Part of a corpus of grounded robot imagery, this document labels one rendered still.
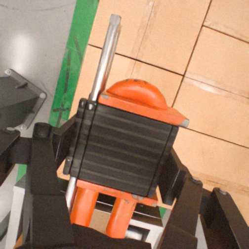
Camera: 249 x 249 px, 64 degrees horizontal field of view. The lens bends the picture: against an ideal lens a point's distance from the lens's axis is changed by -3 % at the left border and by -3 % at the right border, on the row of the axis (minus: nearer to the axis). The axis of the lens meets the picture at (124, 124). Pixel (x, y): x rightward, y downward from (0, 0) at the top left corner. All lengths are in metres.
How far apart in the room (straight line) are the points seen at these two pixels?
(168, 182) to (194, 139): 0.77
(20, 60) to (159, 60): 1.00
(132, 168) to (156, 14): 0.74
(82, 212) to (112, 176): 0.06
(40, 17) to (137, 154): 1.40
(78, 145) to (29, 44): 1.38
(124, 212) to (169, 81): 0.69
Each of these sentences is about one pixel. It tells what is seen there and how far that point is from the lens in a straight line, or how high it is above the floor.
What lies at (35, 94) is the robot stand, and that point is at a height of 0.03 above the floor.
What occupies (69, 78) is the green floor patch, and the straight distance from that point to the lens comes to 1.43.
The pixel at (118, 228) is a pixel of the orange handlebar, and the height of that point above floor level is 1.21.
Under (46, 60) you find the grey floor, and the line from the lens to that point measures 1.48.
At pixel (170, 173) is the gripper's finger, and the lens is 0.16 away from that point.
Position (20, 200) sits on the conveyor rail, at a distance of 1.08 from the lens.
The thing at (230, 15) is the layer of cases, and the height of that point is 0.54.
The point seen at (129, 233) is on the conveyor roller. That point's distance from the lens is 1.15.
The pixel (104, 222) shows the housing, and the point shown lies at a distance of 0.25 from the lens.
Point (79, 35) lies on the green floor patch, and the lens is 1.43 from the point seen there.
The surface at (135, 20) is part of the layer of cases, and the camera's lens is 0.85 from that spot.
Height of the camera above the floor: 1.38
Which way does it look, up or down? 75 degrees down
